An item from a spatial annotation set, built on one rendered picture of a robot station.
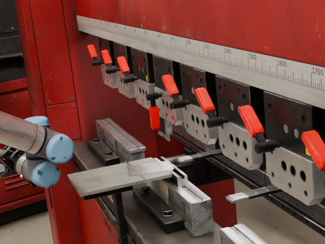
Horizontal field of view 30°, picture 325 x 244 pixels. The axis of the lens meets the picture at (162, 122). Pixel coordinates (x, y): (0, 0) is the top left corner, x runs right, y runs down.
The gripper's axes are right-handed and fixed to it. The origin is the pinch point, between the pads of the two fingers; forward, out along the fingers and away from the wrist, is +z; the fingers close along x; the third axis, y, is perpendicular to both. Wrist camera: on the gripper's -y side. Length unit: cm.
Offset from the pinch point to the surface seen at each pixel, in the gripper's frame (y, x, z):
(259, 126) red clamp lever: 21, -18, -113
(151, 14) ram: 24, -43, -56
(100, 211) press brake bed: -36.4, -9.6, -7.7
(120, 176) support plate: -10.0, -13.3, -43.3
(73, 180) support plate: -4.5, -4.1, -35.2
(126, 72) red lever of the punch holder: 8, -36, -37
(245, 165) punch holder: 9, -17, -103
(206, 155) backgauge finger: -23, -36, -50
